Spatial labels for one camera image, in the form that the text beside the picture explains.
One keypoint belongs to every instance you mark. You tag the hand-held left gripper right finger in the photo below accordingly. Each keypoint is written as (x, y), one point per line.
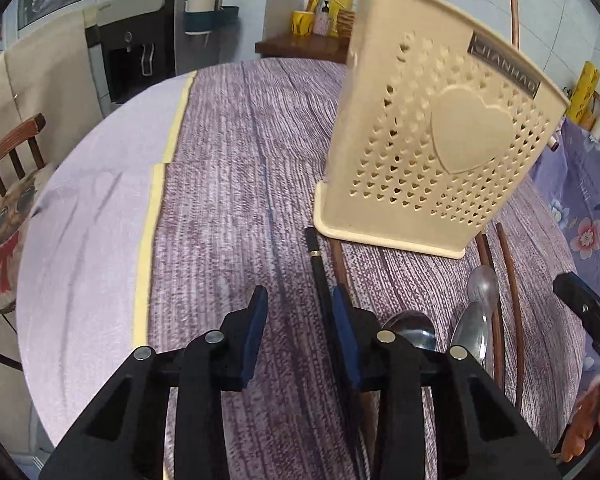
(345, 335)

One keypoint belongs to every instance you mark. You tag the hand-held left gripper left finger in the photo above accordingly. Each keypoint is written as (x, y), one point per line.
(252, 330)

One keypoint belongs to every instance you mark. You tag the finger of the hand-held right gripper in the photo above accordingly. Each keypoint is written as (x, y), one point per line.
(577, 297)

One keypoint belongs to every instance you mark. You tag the dark steel spoon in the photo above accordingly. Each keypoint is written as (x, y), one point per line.
(410, 327)

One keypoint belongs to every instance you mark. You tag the black chopstick with gold band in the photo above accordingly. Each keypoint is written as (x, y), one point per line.
(317, 270)

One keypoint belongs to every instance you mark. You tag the shiny steel spoon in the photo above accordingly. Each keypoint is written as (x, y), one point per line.
(470, 330)

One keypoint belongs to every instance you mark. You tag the beige perforated utensil holder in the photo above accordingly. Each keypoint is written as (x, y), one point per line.
(405, 160)

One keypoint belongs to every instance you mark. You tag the orange floral cloth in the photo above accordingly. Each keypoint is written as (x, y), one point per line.
(587, 420)

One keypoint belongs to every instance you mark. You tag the purple floral cloth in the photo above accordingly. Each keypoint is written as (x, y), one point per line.
(580, 200)

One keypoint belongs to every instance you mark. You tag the lavender table cover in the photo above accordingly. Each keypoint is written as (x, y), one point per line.
(90, 230)

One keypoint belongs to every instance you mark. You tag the yellow box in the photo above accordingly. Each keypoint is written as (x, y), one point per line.
(584, 92)

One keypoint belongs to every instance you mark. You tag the dog print seat cushion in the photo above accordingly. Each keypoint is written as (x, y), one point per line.
(10, 230)

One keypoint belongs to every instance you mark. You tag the wooden side table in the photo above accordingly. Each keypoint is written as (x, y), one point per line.
(305, 47)

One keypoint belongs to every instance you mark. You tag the wooden chair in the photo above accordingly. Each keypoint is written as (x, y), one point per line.
(15, 145)

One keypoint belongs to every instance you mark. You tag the water dispenser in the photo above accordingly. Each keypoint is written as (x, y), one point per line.
(135, 45)

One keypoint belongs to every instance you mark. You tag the yellow cup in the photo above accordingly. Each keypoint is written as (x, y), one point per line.
(304, 22)

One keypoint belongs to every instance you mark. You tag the pink patterned cup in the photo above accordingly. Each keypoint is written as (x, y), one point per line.
(322, 24)

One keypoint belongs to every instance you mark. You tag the wicker basket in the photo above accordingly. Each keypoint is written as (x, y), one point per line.
(346, 22)

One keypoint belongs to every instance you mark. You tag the beige cloth cover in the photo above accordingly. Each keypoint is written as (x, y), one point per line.
(40, 75)

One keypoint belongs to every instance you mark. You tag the yellow bottle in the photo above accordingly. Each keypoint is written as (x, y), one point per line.
(341, 2)

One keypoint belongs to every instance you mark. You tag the teal wall holder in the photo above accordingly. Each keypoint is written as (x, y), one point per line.
(212, 19)

